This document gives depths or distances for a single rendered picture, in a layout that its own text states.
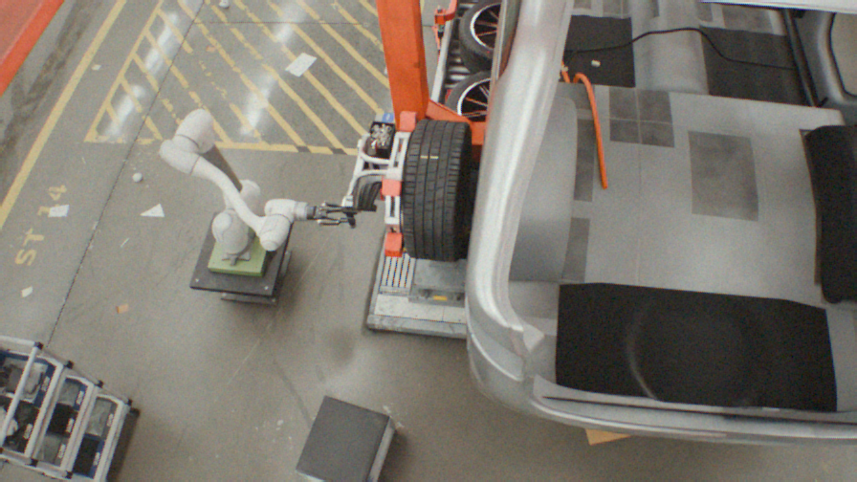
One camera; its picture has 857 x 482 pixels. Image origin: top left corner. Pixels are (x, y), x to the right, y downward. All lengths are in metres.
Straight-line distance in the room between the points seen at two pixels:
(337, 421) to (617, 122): 1.94
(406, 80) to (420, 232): 0.77
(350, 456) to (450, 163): 1.43
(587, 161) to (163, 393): 2.63
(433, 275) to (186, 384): 1.54
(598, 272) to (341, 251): 1.72
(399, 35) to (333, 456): 1.95
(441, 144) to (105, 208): 2.70
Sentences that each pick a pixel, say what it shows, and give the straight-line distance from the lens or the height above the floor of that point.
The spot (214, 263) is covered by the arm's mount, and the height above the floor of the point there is 0.35.
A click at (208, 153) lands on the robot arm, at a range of 3.24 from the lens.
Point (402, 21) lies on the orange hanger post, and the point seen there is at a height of 1.49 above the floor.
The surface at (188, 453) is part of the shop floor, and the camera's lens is 3.71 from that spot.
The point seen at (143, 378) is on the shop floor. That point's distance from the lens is 3.97.
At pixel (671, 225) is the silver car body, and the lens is 2.86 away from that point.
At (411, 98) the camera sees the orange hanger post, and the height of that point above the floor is 1.00.
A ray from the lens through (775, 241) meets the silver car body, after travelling 3.00.
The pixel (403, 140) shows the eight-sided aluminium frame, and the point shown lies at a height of 1.11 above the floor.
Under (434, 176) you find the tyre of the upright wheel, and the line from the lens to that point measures 2.69.
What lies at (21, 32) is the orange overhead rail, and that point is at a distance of 0.66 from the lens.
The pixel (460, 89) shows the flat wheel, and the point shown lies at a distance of 3.90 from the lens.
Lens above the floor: 3.32
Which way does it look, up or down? 60 degrees down
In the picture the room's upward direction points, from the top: 7 degrees counter-clockwise
